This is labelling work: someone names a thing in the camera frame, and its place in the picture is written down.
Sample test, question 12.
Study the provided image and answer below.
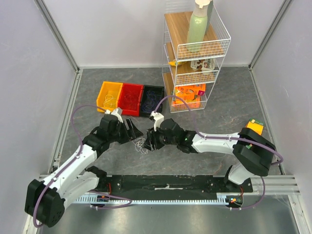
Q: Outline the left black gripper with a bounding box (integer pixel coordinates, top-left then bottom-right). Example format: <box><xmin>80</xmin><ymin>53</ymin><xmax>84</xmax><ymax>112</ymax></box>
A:
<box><xmin>108</xmin><ymin>117</ymin><xmax>143</xmax><ymax>145</ymax></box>

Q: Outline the white cable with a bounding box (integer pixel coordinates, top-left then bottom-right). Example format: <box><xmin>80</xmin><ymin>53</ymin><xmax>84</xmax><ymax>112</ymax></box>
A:
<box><xmin>134</xmin><ymin>137</ymin><xmax>149</xmax><ymax>155</ymax></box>
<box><xmin>103</xmin><ymin>93</ymin><xmax>118</xmax><ymax>108</ymax></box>

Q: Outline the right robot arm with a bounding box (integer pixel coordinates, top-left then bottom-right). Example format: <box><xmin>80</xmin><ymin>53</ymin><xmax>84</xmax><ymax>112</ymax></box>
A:
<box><xmin>143</xmin><ymin>118</ymin><xmax>276</xmax><ymax>192</ymax></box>

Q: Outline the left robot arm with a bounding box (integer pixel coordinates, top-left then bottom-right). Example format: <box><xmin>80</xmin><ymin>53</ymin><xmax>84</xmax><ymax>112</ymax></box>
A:
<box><xmin>24</xmin><ymin>114</ymin><xmax>143</xmax><ymax>228</ymax></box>

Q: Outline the red plastic bin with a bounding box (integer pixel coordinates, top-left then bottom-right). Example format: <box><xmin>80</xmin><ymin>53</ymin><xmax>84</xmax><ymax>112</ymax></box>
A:
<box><xmin>118</xmin><ymin>83</ymin><xmax>143</xmax><ymax>117</ymax></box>

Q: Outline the black plastic bin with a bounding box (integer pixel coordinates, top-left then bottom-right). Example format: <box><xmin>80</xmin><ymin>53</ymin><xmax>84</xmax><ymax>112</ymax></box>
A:
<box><xmin>139</xmin><ymin>85</ymin><xmax>164</xmax><ymax>117</ymax></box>

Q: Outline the yellow plastic bin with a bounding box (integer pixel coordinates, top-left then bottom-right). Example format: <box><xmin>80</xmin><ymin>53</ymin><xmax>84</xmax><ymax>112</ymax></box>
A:
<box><xmin>96</xmin><ymin>81</ymin><xmax>123</xmax><ymax>111</ymax></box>

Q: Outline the orange box in rack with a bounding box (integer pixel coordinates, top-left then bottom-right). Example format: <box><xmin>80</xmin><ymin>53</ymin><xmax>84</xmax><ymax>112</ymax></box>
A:
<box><xmin>175</xmin><ymin>84</ymin><xmax>206</xmax><ymax>101</ymax></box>

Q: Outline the yellow snack bag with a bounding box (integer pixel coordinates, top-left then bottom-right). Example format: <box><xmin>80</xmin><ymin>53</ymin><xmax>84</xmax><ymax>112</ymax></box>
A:
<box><xmin>168</xmin><ymin>59</ymin><xmax>187</xmax><ymax>67</ymax></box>

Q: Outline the white chocolate snack pack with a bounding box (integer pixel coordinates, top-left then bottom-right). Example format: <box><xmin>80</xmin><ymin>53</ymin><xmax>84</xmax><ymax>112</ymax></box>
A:
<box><xmin>190</xmin><ymin>58</ymin><xmax>215</xmax><ymax>71</ymax></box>

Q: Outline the orange snack box on table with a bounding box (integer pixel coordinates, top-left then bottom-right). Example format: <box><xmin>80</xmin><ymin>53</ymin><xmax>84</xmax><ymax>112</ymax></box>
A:
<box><xmin>245</xmin><ymin>118</ymin><xmax>264</xmax><ymax>135</ymax></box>

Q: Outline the green bottle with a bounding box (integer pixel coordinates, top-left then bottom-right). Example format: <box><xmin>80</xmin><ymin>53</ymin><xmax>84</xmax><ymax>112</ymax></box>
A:
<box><xmin>187</xmin><ymin>0</ymin><xmax>214</xmax><ymax>53</ymax></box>

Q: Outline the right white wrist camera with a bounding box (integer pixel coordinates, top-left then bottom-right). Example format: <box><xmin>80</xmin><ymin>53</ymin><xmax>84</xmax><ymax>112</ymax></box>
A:
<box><xmin>150</xmin><ymin>111</ymin><xmax>164</xmax><ymax>131</ymax></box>

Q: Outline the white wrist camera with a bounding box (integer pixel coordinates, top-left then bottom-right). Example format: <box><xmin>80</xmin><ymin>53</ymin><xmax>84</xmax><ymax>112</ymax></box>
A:
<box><xmin>150</xmin><ymin>111</ymin><xmax>164</xmax><ymax>131</ymax></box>
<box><xmin>104</xmin><ymin>107</ymin><xmax>123</xmax><ymax>123</ymax></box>

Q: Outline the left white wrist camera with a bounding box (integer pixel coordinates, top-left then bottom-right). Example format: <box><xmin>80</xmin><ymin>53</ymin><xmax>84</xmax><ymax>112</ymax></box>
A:
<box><xmin>104</xmin><ymin>107</ymin><xmax>123</xmax><ymax>123</ymax></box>

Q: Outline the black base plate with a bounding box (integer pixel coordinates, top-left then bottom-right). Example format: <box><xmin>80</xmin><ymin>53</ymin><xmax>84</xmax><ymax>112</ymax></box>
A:
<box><xmin>95</xmin><ymin>175</ymin><xmax>253</xmax><ymax>194</ymax></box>

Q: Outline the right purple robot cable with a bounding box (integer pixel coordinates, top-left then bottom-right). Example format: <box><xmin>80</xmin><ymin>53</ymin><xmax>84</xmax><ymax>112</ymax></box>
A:
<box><xmin>153</xmin><ymin>95</ymin><xmax>285</xmax><ymax>210</ymax></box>

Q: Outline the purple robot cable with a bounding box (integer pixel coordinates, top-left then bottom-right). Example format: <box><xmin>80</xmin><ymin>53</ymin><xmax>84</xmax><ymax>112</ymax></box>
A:
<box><xmin>153</xmin><ymin>95</ymin><xmax>285</xmax><ymax>210</ymax></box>
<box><xmin>33</xmin><ymin>104</ymin><xmax>134</xmax><ymax>228</ymax></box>

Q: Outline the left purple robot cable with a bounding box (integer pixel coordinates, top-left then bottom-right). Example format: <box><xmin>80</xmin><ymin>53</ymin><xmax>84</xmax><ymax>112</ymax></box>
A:
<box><xmin>33</xmin><ymin>104</ymin><xmax>134</xmax><ymax>228</ymax></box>

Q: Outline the slotted cable duct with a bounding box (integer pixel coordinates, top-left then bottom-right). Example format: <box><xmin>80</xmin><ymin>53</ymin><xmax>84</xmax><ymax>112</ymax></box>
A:
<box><xmin>73</xmin><ymin>193</ymin><xmax>241</xmax><ymax>205</ymax></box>

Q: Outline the white wire shelf rack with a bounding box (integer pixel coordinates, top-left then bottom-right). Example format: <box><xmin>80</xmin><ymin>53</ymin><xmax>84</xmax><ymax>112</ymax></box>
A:
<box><xmin>162</xmin><ymin>0</ymin><xmax>231</xmax><ymax>113</ymax></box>

